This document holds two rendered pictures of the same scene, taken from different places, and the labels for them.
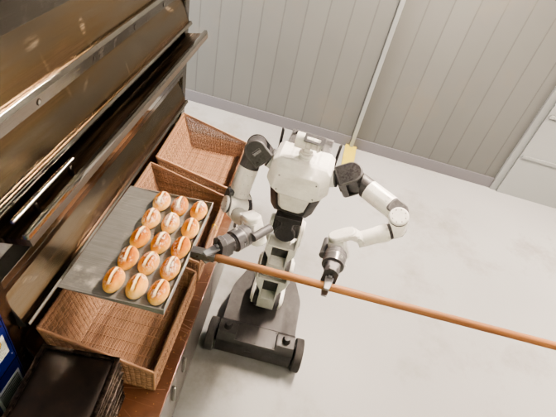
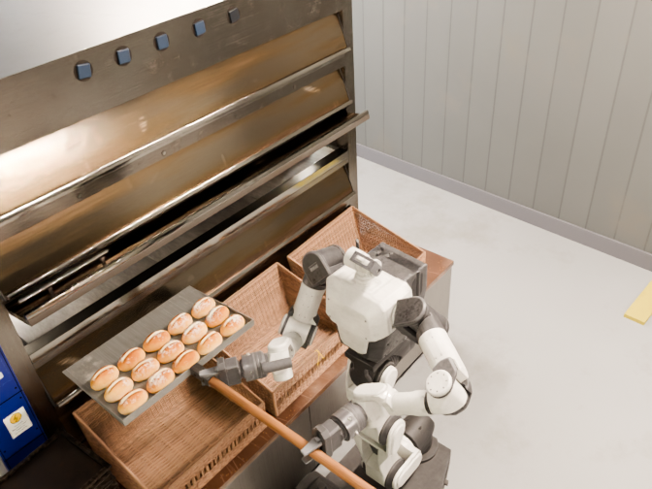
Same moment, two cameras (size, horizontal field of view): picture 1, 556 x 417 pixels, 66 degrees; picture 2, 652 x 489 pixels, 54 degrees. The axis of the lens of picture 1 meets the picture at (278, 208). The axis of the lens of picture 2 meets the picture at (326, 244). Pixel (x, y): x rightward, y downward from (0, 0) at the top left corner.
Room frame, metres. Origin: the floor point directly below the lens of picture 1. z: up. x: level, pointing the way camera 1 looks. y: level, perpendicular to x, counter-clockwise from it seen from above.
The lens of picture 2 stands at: (0.28, -1.04, 2.74)
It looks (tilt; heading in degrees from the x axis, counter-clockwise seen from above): 36 degrees down; 42
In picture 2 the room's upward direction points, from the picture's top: 4 degrees counter-clockwise
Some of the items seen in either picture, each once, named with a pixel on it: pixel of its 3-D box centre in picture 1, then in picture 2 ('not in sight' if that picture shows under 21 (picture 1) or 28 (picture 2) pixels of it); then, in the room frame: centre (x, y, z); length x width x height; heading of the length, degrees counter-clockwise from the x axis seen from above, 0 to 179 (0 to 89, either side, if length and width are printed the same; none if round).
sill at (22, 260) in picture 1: (116, 140); (215, 234); (1.65, 0.84, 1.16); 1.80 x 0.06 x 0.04; 0
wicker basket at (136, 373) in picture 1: (127, 305); (174, 419); (1.07, 0.55, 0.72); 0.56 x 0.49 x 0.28; 0
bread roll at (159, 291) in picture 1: (158, 290); (132, 400); (0.84, 0.32, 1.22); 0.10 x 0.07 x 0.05; 178
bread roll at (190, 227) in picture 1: (190, 227); (209, 341); (1.15, 0.31, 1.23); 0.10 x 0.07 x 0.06; 3
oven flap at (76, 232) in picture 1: (122, 165); (224, 262); (1.65, 0.82, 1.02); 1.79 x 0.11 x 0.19; 0
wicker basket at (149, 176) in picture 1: (173, 218); (277, 333); (1.67, 0.55, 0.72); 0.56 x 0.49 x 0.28; 0
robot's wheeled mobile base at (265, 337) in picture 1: (265, 302); (386, 475); (1.66, -0.07, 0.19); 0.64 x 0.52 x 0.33; 179
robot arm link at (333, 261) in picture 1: (332, 269); (335, 432); (1.13, -0.26, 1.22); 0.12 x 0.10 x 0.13; 172
